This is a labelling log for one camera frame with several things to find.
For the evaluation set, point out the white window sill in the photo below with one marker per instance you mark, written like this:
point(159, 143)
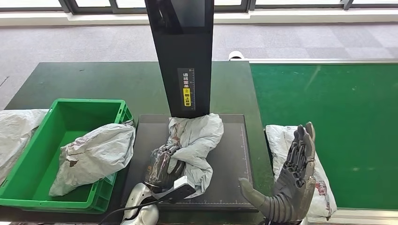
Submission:
point(280, 16)

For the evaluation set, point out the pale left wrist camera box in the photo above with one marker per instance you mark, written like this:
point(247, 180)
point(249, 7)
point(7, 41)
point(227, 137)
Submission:
point(182, 191)

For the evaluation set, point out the green plastic crate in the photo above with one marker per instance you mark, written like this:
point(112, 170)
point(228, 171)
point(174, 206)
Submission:
point(40, 149)

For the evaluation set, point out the dark green table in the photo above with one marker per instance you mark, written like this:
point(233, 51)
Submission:
point(93, 80)

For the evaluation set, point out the dark window frame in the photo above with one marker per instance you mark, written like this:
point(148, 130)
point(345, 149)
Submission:
point(93, 10)

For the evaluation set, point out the grey plastic parcel red print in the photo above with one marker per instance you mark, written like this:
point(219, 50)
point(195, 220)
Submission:
point(278, 146)
point(93, 155)
point(199, 136)

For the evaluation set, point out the crumpled grey plastic bag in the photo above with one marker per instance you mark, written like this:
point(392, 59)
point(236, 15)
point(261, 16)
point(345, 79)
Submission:
point(15, 133)

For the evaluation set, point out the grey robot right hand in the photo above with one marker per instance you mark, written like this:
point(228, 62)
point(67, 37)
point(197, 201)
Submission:
point(300, 186)

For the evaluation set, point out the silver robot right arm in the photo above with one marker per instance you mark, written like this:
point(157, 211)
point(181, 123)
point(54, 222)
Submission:
point(280, 211)

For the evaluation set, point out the black inbound scanner machine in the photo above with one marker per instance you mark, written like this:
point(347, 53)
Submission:
point(230, 167)

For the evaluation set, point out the black yellow label sticker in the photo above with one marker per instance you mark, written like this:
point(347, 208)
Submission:
point(187, 97)

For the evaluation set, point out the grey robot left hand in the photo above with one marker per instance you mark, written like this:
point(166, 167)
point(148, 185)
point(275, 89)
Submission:
point(160, 170)

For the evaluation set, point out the green conveyor belt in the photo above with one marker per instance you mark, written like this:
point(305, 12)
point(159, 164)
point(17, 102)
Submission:
point(342, 108)

